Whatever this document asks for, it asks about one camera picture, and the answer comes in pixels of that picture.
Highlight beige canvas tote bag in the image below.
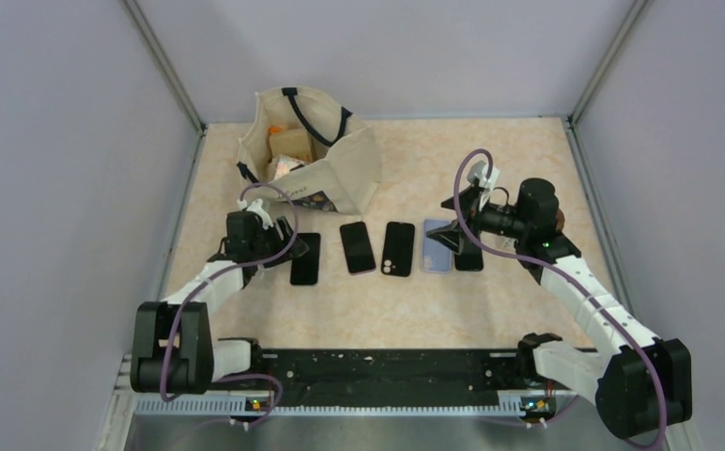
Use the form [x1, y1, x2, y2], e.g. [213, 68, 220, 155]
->
[236, 86, 381, 216]

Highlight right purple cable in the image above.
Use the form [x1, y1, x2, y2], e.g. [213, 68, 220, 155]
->
[452, 148, 669, 451]

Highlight black smartphone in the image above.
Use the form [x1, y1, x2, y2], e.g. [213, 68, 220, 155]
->
[339, 221, 377, 275]

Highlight black phone from lilac case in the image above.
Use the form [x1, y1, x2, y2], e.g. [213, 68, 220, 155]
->
[454, 241, 484, 272]

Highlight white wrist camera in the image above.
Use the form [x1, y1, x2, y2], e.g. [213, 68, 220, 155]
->
[467, 161, 501, 194]
[237, 199, 273, 230]

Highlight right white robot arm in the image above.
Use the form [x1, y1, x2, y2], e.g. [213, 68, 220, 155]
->
[425, 178, 693, 440]

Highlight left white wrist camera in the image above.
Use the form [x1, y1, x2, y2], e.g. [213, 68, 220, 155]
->
[237, 199, 273, 230]

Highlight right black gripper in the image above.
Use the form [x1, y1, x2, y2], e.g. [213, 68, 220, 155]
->
[427, 183, 530, 254]

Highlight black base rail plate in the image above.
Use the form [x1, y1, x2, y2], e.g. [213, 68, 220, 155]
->
[210, 349, 569, 416]

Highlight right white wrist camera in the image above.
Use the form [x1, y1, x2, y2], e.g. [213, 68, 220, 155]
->
[467, 161, 501, 194]

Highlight black phone case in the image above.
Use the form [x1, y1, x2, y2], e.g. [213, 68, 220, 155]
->
[380, 222, 416, 277]

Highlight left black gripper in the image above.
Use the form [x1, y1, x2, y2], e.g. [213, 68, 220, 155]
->
[250, 215, 308, 268]

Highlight snack packets in bag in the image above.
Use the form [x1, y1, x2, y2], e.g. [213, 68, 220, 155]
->
[268, 126, 316, 180]

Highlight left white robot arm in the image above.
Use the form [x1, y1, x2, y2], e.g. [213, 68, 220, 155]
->
[130, 210, 310, 400]

